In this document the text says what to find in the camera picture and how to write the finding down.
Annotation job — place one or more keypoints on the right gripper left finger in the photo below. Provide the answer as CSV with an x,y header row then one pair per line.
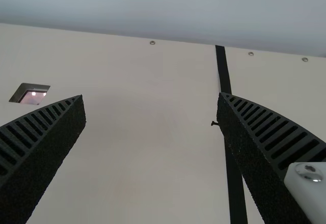
x,y
38,145

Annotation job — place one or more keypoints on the black strip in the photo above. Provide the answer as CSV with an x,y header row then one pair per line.
x,y
224,68

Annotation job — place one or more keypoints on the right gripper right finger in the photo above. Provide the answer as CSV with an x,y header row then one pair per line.
x,y
254,145

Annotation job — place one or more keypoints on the small square scanner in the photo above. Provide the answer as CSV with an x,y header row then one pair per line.
x,y
31,95

